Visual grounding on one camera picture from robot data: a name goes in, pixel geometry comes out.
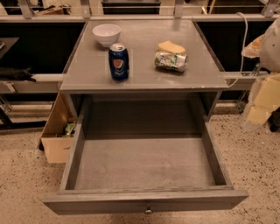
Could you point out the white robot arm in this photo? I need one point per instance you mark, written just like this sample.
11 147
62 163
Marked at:
267 48

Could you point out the yellow sponge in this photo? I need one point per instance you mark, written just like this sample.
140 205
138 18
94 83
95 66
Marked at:
170 47

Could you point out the blue pepsi can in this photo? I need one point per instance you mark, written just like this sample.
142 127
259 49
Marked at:
118 59

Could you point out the black cloth on shelf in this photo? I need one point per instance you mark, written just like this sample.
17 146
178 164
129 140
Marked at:
15 74

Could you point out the white metal rail frame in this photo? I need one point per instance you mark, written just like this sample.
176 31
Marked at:
226 18

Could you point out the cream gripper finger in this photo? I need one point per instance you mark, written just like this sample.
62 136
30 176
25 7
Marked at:
263 100

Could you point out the open grey top drawer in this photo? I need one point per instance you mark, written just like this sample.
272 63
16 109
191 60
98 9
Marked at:
129 155

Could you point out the cardboard box with items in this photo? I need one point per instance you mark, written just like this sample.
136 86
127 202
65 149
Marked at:
54 141

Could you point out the round metal drawer knob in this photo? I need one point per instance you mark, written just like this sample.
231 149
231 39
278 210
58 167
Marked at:
148 211

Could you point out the crushed green white can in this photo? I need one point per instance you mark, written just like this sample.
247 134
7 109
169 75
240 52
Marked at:
171 61

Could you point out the white ceramic bowl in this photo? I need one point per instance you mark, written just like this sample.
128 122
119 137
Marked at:
106 34

